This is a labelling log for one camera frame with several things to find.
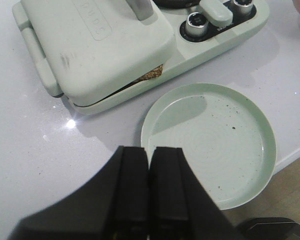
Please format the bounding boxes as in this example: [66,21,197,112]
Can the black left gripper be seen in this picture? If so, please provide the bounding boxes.
[236,217,300,240]

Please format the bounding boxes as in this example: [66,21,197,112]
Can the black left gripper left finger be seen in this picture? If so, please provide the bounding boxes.
[8,146,149,240]

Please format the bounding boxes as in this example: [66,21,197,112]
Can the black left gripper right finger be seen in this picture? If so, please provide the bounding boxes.
[149,147,244,240]

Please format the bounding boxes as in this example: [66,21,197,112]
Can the breakfast maker lid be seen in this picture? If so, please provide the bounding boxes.
[12,0,176,107]

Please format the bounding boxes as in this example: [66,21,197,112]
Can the mint green breakfast maker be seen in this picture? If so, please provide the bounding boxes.
[70,0,270,115]

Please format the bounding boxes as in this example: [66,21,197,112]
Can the mint green plate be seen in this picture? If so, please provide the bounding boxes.
[140,83,277,210]

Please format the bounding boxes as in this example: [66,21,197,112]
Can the silver left control knob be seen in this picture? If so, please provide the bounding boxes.
[185,12,209,38]

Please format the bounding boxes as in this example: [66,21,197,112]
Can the silver control knob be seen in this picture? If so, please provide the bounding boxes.
[185,12,209,38]
[231,0,254,16]

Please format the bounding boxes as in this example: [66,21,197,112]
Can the black round frying pan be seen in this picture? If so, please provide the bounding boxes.
[153,0,200,9]

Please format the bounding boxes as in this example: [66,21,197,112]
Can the silver right control knob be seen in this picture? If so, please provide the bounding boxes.
[231,0,254,16]

